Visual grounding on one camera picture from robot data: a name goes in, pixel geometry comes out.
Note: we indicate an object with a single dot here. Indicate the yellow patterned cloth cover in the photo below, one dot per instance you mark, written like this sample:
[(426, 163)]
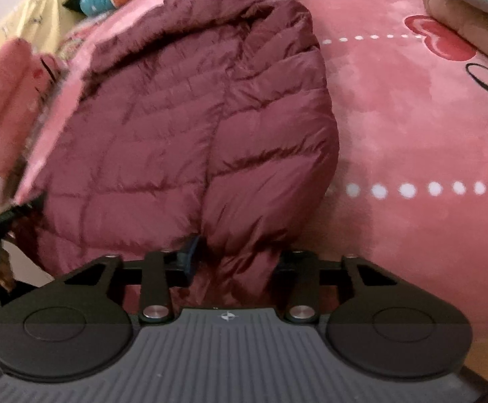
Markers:
[(43, 23)]

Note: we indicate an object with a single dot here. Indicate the maroon quilted down jacket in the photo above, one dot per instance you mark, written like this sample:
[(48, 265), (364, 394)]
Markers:
[(207, 118)]

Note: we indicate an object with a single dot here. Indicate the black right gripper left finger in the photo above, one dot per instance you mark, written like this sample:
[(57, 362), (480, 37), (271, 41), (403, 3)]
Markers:
[(84, 321)]

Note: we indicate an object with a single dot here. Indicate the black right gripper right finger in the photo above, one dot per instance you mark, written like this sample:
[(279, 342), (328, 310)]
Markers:
[(373, 320)]

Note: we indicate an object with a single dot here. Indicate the pink folded blanket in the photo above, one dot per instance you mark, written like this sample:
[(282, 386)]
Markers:
[(27, 80)]

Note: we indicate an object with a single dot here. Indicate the beige folded blanket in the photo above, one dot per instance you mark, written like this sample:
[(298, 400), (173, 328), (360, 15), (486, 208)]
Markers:
[(467, 21)]

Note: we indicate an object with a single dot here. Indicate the pink patterned bed sheet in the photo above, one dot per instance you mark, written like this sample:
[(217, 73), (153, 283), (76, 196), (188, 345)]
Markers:
[(411, 188)]

